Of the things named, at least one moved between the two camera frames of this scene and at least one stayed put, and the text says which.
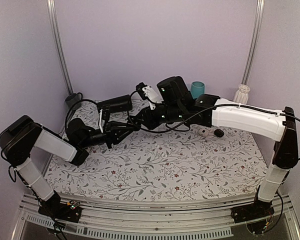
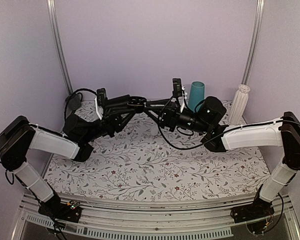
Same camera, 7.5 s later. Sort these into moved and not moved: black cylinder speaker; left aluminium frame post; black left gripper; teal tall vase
Moved: black left gripper
Not moved: black cylinder speaker; left aluminium frame post; teal tall vase
